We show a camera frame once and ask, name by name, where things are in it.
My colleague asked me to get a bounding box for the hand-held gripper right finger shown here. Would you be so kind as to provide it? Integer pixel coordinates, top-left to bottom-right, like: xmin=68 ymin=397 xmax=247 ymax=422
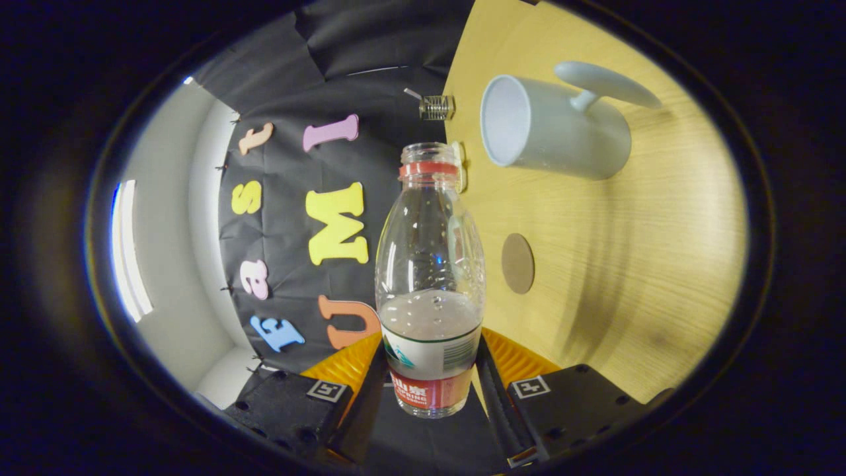
xmin=473 ymin=327 xmax=675 ymax=467

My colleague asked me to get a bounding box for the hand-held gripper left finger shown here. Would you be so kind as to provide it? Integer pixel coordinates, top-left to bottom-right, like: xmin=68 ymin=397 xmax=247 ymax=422
xmin=225 ymin=331 xmax=392 ymax=465

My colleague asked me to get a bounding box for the round brown coaster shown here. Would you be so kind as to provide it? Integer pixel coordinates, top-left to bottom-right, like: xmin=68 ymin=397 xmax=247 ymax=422
xmin=501 ymin=233 xmax=535 ymax=295

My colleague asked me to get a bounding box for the clear plastic juice bottle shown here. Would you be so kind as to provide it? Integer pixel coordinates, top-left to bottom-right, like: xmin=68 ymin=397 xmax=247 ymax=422
xmin=375 ymin=142 xmax=486 ymax=419

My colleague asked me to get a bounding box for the pale grey cup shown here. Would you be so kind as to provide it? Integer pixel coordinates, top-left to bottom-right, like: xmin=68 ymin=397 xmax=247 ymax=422
xmin=480 ymin=61 xmax=663 ymax=181

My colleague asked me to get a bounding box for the wooden table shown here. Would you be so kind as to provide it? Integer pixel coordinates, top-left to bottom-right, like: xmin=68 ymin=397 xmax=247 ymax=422
xmin=442 ymin=0 xmax=749 ymax=404

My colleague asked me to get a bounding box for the small white dish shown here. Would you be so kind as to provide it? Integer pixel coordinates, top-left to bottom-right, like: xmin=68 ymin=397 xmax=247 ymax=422
xmin=451 ymin=141 xmax=469 ymax=194

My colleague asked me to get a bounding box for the long ceiling light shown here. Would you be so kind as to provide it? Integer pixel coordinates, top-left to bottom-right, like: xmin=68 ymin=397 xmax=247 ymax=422
xmin=111 ymin=180 xmax=154 ymax=323

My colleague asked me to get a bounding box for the black backdrop cloth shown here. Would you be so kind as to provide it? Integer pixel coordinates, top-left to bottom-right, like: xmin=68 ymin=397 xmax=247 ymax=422
xmin=192 ymin=0 xmax=511 ymax=471

